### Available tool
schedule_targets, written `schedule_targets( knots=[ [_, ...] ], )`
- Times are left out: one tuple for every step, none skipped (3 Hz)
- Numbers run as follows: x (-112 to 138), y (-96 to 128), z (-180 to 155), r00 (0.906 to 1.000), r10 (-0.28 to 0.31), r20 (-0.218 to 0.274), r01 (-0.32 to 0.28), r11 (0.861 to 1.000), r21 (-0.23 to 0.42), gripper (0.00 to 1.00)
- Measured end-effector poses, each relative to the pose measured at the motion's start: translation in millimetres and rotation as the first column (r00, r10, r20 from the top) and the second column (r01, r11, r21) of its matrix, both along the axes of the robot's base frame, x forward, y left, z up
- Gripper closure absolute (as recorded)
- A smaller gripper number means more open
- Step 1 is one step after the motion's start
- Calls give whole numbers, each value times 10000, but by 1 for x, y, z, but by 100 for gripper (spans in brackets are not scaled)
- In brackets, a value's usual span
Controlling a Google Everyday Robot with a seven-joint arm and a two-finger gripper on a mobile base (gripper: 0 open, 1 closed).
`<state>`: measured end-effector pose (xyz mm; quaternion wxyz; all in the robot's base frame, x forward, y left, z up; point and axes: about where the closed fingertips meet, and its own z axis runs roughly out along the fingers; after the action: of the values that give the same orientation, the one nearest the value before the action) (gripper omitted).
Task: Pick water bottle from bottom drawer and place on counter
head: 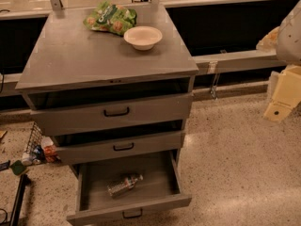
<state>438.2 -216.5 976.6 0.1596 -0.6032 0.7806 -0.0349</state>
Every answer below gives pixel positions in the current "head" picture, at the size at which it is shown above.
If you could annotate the clear plastic water bottle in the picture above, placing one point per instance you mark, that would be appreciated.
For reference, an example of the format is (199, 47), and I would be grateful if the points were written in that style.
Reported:
(125, 184)

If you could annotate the white paper bowl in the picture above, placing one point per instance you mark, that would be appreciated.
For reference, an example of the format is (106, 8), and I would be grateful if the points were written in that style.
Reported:
(143, 38)

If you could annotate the grey open bottom drawer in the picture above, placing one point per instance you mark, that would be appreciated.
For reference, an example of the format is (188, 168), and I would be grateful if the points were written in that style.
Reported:
(160, 190)

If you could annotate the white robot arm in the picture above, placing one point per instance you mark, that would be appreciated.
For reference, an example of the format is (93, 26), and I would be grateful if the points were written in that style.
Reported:
(285, 40)

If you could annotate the green sponge on floor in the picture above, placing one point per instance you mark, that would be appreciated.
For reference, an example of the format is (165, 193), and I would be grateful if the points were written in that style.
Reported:
(18, 168)

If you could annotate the grey top drawer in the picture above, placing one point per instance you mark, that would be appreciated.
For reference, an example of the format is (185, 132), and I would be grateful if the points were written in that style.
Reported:
(88, 118)

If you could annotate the grey middle drawer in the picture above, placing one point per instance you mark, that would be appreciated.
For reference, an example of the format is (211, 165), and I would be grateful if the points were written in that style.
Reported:
(115, 148)

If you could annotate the black pole on floor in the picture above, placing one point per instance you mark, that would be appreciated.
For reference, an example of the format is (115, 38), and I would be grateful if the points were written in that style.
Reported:
(16, 211)

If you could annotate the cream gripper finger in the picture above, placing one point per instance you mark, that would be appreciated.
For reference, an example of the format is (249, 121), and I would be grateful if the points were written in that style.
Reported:
(284, 93)
(269, 41)

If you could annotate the green snack bag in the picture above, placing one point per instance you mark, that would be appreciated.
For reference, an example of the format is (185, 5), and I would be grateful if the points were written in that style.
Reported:
(108, 17)

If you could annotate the wire basket with items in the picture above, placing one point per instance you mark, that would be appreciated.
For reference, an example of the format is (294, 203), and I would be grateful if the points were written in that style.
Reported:
(39, 149)

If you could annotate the grey metal rail frame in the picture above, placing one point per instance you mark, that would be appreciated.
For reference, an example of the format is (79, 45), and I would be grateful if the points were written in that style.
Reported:
(212, 33)

